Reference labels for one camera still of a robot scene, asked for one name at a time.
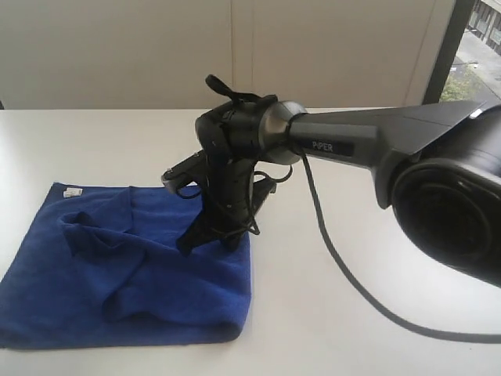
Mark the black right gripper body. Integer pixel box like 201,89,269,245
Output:
196,157,278,242

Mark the blue microfiber towel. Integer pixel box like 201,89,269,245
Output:
1,183,251,350

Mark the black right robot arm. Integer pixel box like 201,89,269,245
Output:
163,97,500,286

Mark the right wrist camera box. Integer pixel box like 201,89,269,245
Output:
161,150,207,193

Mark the dark window frame post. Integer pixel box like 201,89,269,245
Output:
422,0,474,104

